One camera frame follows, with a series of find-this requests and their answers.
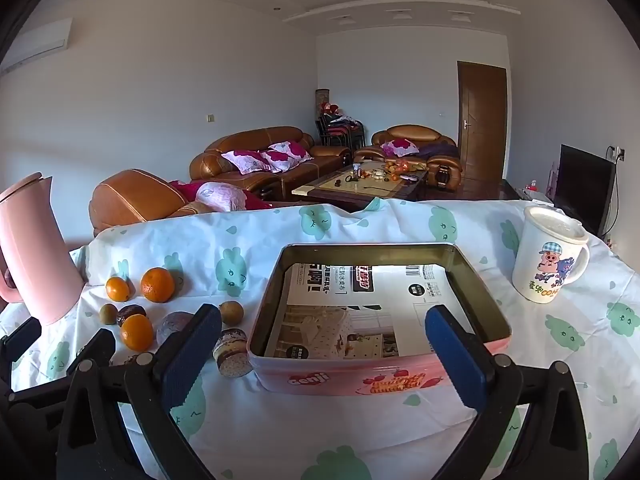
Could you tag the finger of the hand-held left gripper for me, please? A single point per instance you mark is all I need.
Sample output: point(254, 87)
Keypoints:
point(22, 334)
point(97, 347)

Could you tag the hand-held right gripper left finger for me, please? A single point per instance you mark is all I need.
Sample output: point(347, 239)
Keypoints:
point(192, 355)

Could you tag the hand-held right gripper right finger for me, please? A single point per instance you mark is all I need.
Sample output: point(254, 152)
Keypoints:
point(452, 355)

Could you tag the purple sweet potato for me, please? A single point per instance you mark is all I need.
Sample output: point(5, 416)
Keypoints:
point(172, 327)

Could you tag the brown kiwi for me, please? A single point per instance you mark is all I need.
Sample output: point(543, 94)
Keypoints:
point(232, 311)
point(107, 314)

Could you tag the layered cake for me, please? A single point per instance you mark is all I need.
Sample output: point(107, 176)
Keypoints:
point(231, 352)

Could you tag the medium orange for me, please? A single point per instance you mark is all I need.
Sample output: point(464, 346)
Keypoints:
point(136, 332)

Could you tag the pink metal tin box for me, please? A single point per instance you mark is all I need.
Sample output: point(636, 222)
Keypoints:
point(320, 380)

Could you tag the dark passion fruit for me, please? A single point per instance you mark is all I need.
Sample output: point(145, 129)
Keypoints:
point(131, 314)

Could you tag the small orange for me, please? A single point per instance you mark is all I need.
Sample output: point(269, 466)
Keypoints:
point(117, 290)

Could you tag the large orange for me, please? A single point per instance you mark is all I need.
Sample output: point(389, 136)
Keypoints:
point(157, 285)

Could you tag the pink electric kettle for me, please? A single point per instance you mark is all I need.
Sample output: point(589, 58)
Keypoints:
point(35, 250)

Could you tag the printed paper leaflet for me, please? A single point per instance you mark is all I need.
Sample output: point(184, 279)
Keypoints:
point(350, 305)

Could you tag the white cartoon pig mug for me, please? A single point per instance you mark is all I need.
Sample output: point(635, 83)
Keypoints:
point(535, 265)

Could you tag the white green printed tablecloth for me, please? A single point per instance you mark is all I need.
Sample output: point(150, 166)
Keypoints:
point(300, 435)

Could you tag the brown leather armchair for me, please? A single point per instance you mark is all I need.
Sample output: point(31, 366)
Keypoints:
point(410, 132)
point(130, 200)

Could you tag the pink quilted blanket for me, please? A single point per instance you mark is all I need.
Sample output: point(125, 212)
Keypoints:
point(220, 195)

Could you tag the red cloth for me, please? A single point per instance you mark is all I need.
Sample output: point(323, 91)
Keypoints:
point(182, 189)

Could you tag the dark wooden tv cabinet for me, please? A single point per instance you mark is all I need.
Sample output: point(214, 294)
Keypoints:
point(520, 192)

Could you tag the black bag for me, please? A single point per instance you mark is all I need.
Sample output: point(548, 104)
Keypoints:
point(442, 176)

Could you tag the pile of oranges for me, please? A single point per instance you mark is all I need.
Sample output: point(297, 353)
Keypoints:
point(400, 167)

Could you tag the dark wooden coffee table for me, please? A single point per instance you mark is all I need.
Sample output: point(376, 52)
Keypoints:
point(345, 187)

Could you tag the white pink floral pillow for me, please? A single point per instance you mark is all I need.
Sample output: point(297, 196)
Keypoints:
point(245, 161)
point(400, 148)
point(292, 152)

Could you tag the purple blanket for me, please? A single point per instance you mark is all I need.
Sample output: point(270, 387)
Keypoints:
point(440, 150)

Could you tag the black television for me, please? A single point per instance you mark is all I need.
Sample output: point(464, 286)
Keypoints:
point(585, 185)

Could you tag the long brown leather sofa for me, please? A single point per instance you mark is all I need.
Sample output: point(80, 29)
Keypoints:
point(260, 139)

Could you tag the brown wooden door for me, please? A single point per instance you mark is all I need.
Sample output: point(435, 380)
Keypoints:
point(482, 120)

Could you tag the stacked black red chairs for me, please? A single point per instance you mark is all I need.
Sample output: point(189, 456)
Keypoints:
point(340, 132)

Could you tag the tall floor vase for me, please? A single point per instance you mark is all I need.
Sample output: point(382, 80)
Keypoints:
point(321, 97)

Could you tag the white air conditioner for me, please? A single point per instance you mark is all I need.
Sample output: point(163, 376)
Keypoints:
point(35, 45)

